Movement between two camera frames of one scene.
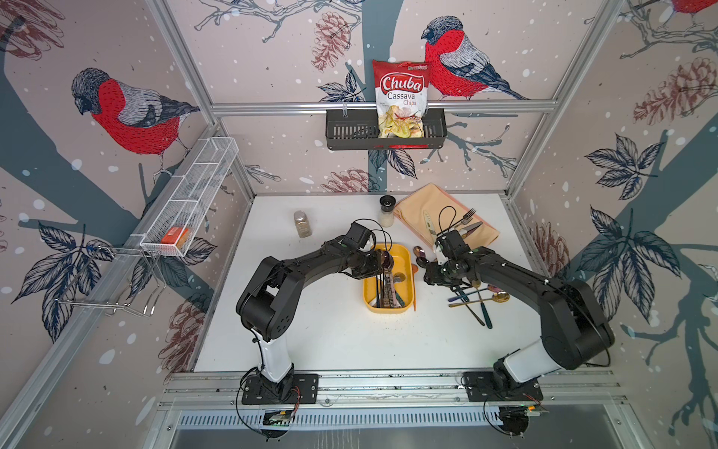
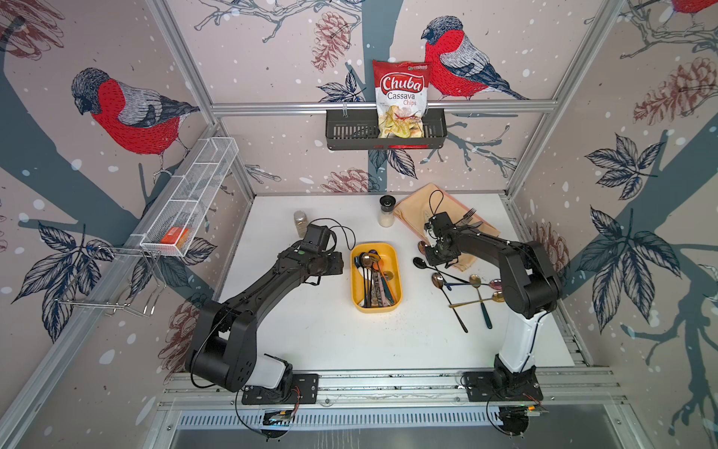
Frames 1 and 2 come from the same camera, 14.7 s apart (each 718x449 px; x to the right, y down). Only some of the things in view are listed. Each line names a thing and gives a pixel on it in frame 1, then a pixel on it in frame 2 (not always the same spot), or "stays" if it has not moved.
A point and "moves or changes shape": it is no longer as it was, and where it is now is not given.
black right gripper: [430, 276] to [430, 261]
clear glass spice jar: [303, 224] stays
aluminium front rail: [564, 388] stays
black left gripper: [375, 269] to [337, 263]
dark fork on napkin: [467, 217] stays
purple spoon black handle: [386, 262] moves or changes shape
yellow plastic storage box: [404, 277] moves or changes shape
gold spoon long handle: [498, 296] stays
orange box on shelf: [176, 235] stays
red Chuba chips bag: [401, 93] stays
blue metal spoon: [378, 301] to [358, 263]
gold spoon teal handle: [476, 284] stays
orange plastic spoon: [414, 270] to [379, 266]
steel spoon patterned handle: [394, 303] to [381, 299]
